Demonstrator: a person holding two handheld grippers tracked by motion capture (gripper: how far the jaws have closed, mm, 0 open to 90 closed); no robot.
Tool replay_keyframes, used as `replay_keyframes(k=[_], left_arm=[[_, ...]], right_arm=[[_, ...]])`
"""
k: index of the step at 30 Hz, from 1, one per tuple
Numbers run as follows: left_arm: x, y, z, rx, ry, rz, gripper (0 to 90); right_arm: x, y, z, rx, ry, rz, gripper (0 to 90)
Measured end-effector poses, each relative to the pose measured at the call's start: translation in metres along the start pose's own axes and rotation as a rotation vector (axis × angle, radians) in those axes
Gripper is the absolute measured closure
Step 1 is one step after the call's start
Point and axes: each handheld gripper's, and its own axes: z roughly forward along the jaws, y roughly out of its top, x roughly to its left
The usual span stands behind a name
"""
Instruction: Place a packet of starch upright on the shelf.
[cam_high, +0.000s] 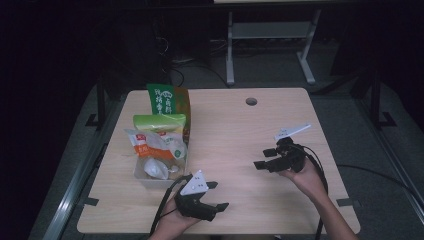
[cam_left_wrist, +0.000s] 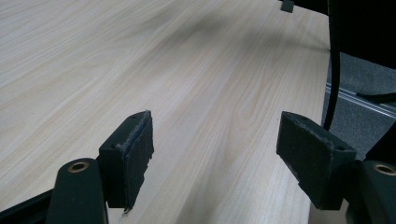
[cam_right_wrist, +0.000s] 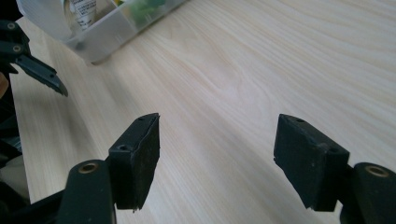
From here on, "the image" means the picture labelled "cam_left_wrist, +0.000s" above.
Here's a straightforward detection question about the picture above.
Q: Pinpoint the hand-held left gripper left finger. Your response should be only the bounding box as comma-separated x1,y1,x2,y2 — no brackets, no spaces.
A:
98,109,155,215

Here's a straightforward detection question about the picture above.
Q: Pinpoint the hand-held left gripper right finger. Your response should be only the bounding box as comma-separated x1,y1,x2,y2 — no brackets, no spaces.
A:
276,110,359,211

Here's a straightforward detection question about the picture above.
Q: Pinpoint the grey tape piece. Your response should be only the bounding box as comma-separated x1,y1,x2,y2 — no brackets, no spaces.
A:
279,0,296,14

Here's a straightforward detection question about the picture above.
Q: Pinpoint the aluminium rail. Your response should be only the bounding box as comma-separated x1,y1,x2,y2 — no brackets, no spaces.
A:
324,81,396,121

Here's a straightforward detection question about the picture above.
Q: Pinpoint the right hand-held gripper cable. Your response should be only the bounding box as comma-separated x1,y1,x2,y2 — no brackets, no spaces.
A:
321,0,343,132

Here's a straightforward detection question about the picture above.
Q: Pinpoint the black floor cable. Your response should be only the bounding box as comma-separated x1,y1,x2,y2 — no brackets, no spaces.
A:
355,91,396,105

